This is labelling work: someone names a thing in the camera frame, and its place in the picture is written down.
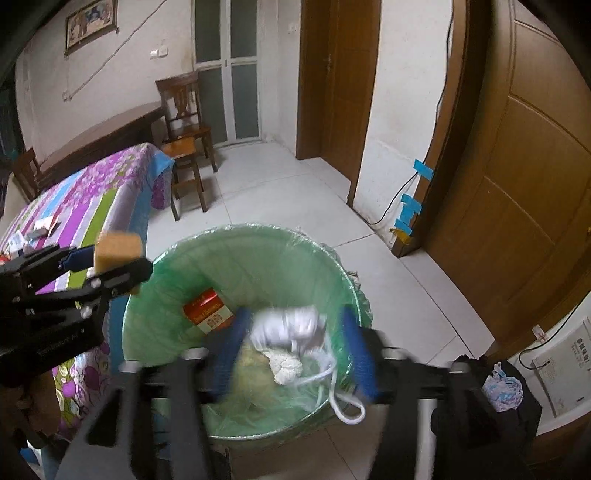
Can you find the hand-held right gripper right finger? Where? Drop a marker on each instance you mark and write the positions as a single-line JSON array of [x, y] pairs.
[[359, 362]]

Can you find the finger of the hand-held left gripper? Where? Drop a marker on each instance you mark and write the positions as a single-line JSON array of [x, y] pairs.
[[76, 258], [124, 274]]

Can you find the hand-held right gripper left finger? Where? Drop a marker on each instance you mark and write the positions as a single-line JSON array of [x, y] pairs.
[[228, 357]]

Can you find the yellow-brown sponge block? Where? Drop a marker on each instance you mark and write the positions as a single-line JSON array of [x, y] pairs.
[[117, 251]]

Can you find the white tissue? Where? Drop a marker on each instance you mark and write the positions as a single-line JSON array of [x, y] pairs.
[[281, 330]]

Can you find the bin with green bag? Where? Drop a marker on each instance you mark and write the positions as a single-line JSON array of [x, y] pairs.
[[184, 267]]

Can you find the person's left hand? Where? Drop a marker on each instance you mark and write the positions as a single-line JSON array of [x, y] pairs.
[[39, 406]]

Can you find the pale yellow crumpled bag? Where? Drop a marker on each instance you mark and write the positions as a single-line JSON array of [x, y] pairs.
[[251, 374]]

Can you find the small white box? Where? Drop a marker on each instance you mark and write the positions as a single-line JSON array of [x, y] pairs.
[[44, 225]]

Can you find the red cardboard box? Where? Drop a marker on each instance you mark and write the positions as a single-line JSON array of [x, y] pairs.
[[207, 311]]

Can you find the white crumpled paper ball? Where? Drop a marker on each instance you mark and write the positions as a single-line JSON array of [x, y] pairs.
[[286, 369]]

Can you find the table with floral striped cloth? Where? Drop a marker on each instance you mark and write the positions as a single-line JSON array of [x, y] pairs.
[[92, 198]]

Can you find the wooden chair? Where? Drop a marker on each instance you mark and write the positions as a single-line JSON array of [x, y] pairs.
[[27, 170], [178, 97]]

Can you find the round wooden table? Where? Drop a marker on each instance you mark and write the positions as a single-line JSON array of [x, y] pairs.
[[101, 138]]

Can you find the yellow tape piece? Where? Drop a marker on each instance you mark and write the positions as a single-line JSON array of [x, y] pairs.
[[400, 236]]

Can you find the wooden stool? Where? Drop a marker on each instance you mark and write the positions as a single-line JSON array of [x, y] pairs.
[[180, 147]]

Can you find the blue tape piece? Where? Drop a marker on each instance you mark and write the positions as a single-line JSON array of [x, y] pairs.
[[424, 169], [403, 227], [411, 206]]

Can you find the crumpled floral fabric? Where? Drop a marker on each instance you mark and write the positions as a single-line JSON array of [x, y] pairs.
[[503, 387]]

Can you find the dark window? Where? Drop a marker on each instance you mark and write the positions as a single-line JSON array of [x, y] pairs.
[[9, 120]]

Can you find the white printed sheet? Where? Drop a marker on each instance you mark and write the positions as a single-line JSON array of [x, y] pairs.
[[568, 369]]

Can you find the frosted glass double door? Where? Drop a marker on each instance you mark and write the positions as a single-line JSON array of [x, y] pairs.
[[242, 92]]

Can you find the panelled wooden door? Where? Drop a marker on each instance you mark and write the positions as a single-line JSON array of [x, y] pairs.
[[521, 184]]

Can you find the brown wooden door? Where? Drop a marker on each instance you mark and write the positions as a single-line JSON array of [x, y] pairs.
[[341, 92]]

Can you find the framed wall picture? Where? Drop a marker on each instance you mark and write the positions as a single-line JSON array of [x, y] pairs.
[[90, 23]]

